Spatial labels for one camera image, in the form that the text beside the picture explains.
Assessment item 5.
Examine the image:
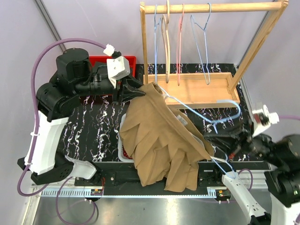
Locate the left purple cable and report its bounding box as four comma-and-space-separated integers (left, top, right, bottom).
16, 37, 108, 225

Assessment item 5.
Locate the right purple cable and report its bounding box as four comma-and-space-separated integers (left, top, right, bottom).
194, 114, 300, 203

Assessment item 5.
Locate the white plastic basket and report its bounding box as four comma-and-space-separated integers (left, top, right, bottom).
118, 114, 134, 163

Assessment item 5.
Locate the tan garment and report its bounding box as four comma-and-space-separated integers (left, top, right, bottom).
119, 83, 214, 193

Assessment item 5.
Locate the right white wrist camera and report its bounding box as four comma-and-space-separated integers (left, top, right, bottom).
252, 104, 279, 137

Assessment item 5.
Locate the red plastic bin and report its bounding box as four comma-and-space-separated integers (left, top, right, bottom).
89, 56, 136, 77

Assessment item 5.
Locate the wooden hanger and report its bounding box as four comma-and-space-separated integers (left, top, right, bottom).
161, 0, 170, 83

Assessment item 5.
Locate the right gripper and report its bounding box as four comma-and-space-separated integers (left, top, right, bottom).
203, 115, 286, 166

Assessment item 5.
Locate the wooden clothes rack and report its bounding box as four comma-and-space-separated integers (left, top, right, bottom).
140, 0, 289, 109

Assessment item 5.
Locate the pink wire hanger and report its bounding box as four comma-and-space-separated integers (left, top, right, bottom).
176, 4, 185, 86

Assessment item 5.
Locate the red polka dot garment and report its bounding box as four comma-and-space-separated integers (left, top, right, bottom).
123, 148, 132, 159

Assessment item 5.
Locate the white cable duct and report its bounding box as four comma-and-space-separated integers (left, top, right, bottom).
41, 188, 218, 199

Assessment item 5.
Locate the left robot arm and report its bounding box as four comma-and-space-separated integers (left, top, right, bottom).
17, 48, 145, 186

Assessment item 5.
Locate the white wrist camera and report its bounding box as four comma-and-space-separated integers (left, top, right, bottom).
252, 104, 279, 137
103, 44, 130, 88

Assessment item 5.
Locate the purple cable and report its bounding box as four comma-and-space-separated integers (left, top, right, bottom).
194, 114, 300, 203
16, 37, 108, 225

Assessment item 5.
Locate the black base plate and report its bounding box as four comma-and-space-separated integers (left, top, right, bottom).
45, 161, 242, 196

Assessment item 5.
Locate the light blue wire hanger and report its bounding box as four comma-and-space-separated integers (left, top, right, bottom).
154, 5, 161, 83

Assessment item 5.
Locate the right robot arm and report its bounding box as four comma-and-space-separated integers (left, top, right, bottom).
203, 120, 300, 225

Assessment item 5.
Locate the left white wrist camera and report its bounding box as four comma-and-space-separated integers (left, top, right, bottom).
103, 44, 130, 88

